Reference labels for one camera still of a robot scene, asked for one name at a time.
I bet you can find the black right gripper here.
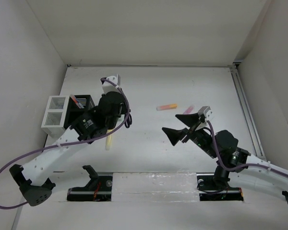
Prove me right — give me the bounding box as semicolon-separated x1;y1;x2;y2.
161;113;218;159

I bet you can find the red highlighter pen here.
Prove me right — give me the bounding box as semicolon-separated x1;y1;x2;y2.
70;94;84;108

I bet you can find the orange highlighter pen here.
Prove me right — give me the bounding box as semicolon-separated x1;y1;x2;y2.
70;94;79;106

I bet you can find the jar of paper clips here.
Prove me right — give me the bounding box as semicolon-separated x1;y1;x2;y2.
53;102;64;109

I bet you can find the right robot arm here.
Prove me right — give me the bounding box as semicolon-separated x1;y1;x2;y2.
162;106;288;204

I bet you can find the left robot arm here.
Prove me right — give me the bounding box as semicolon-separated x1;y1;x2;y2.
9;90;130;207

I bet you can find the pink purple highlighter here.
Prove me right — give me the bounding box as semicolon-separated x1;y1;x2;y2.
183;105;194;115

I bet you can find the orange yellow highlighter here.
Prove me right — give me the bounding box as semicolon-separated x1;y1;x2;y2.
156;103;178;111

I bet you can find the black slotted container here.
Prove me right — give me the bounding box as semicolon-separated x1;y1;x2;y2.
63;95;95;129

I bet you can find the white slotted container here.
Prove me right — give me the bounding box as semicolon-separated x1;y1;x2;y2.
41;96;69;138

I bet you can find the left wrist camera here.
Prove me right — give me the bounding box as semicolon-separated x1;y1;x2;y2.
101;74;120;94

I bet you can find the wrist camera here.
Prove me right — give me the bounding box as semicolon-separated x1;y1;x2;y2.
197;106;215;123
101;74;120;94

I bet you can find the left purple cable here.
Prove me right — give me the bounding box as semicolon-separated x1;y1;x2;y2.
0;78;132;208

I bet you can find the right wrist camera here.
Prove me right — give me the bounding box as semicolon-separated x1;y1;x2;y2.
197;106;215;123

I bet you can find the aluminium rail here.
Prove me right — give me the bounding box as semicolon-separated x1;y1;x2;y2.
229;63;266;161

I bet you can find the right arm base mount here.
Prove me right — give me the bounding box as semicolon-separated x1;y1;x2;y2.
196;166;244;202

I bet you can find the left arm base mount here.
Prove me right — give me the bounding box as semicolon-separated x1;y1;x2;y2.
67;165;113;202

